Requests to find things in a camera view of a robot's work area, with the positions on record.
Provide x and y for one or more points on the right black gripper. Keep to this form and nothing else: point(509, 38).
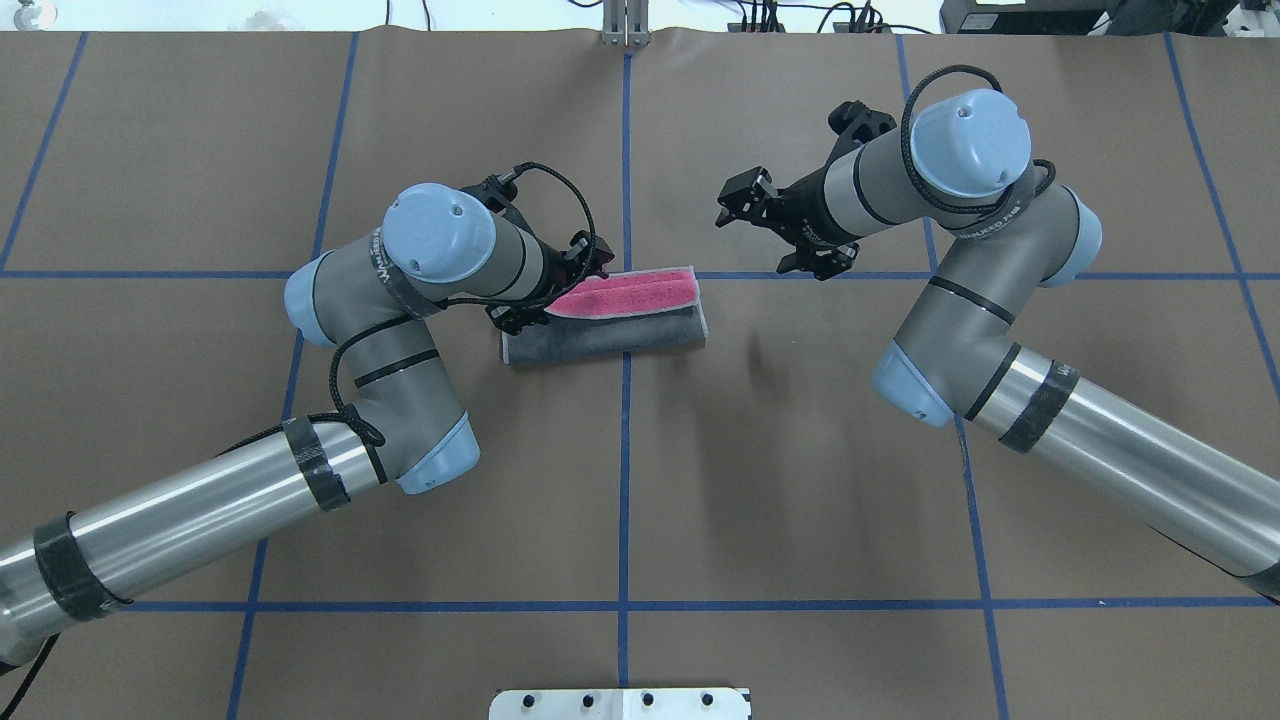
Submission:
point(812, 212)

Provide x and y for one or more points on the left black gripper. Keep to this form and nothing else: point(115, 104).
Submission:
point(556, 287)

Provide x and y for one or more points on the pink and grey towel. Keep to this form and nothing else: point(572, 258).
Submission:
point(625, 312)

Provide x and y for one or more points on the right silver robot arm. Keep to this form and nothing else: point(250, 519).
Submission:
point(963, 352)

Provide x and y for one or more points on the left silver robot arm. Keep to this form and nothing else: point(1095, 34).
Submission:
point(391, 414)

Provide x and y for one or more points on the black box with label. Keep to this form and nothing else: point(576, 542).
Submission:
point(1068, 18)

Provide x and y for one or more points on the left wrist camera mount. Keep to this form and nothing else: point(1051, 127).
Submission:
point(498, 194)

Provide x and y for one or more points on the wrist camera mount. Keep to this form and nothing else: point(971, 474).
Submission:
point(498, 194)
point(855, 125)

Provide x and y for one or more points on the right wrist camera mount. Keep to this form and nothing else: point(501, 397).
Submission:
point(855, 125)

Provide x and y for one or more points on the aluminium frame post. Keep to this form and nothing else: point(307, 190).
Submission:
point(626, 23)

